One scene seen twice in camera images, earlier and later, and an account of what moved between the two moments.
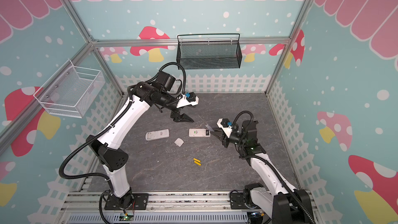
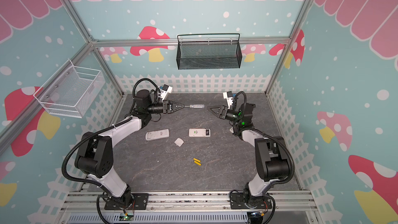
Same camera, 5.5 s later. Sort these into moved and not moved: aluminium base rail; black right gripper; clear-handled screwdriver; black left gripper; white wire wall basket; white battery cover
Moved: black left gripper; clear-handled screwdriver; black right gripper
Not moved: white battery cover; white wire wall basket; aluminium base rail
